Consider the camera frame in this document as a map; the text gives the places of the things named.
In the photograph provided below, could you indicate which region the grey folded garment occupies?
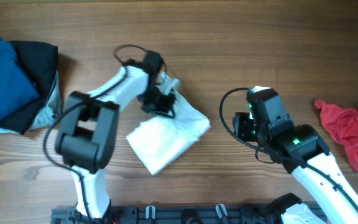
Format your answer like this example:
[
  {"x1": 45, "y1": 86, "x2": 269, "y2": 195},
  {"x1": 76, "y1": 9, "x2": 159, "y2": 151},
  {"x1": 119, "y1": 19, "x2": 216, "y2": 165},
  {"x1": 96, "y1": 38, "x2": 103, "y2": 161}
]
[{"x1": 0, "y1": 71, "x2": 62, "y2": 134}]

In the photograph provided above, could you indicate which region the white t-shirt black print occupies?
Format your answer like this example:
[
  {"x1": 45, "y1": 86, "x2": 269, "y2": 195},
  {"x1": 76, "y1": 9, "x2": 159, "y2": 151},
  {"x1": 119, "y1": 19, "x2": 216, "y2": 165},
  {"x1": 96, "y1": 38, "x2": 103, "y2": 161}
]
[{"x1": 126, "y1": 72, "x2": 211, "y2": 175}]

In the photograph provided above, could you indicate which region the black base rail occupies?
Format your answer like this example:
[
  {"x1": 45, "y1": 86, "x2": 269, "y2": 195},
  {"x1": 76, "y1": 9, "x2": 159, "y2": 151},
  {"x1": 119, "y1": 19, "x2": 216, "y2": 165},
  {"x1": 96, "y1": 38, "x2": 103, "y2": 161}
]
[{"x1": 50, "y1": 203, "x2": 328, "y2": 224}]

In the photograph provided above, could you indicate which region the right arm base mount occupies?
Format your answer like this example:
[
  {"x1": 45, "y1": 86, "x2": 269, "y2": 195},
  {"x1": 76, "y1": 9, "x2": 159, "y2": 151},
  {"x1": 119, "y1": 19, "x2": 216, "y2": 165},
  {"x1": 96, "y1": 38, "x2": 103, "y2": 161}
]
[{"x1": 265, "y1": 193, "x2": 325, "y2": 224}]

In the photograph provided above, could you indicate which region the red t-shirt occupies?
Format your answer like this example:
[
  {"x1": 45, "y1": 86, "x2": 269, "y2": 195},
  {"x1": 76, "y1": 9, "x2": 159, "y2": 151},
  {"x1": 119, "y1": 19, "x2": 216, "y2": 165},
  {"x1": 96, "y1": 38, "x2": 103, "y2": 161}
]
[{"x1": 314, "y1": 100, "x2": 358, "y2": 172}]

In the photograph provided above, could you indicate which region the black folded garment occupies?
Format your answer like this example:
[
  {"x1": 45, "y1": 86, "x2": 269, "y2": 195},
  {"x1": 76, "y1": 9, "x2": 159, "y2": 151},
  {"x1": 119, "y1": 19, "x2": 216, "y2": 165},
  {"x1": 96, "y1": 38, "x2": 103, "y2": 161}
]
[{"x1": 0, "y1": 40, "x2": 58, "y2": 134}]

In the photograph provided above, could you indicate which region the blue folded garment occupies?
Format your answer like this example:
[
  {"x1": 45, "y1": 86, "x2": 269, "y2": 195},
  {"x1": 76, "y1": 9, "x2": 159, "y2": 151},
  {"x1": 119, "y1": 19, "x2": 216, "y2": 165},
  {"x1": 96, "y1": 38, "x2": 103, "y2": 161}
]
[{"x1": 0, "y1": 37, "x2": 39, "y2": 121}]

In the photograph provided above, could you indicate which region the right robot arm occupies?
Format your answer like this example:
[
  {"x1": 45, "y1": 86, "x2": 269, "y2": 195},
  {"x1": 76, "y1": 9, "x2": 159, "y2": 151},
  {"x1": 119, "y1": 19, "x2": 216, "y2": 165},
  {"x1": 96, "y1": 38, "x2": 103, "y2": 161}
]
[{"x1": 227, "y1": 86, "x2": 358, "y2": 223}]

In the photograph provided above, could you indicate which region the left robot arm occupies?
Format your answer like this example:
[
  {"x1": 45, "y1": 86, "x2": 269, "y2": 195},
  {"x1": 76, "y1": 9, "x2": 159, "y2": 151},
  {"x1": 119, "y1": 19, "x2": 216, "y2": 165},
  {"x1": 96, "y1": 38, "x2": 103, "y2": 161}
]
[{"x1": 55, "y1": 50, "x2": 176, "y2": 223}]

